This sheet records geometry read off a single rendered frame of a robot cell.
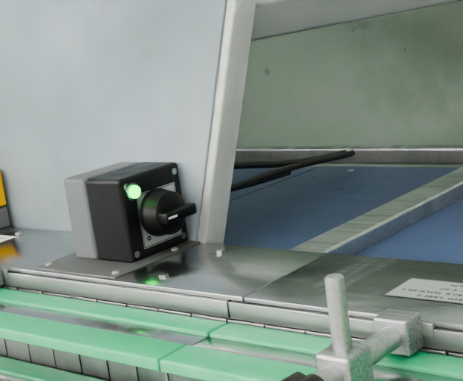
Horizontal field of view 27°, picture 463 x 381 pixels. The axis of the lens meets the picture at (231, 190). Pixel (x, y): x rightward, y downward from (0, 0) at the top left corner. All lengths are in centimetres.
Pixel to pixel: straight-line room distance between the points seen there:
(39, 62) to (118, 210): 24
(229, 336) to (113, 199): 22
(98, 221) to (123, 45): 18
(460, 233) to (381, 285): 21
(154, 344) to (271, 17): 39
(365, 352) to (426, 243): 32
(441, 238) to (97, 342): 35
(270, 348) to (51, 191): 46
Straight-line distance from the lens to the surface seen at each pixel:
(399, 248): 89
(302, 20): 101
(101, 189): 88
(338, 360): 58
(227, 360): 67
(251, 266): 81
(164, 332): 75
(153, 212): 87
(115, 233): 88
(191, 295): 78
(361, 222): 93
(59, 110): 104
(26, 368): 94
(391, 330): 63
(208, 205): 91
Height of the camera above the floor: 140
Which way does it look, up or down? 47 degrees down
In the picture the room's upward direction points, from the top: 110 degrees counter-clockwise
